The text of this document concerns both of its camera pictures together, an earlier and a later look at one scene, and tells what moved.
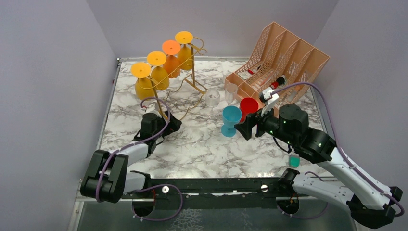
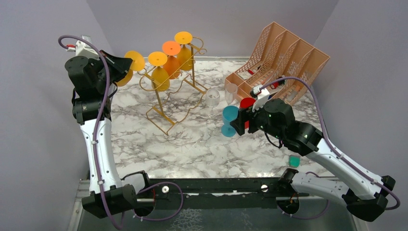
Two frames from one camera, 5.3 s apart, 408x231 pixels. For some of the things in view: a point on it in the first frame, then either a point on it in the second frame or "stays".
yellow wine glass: x=144 y=87 to x=137 y=64
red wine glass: x=248 y=105 stays
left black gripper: x=173 y=125 to x=120 y=65
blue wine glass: x=232 y=115 stays
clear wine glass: x=212 y=99 stays
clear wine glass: x=231 y=93 stays
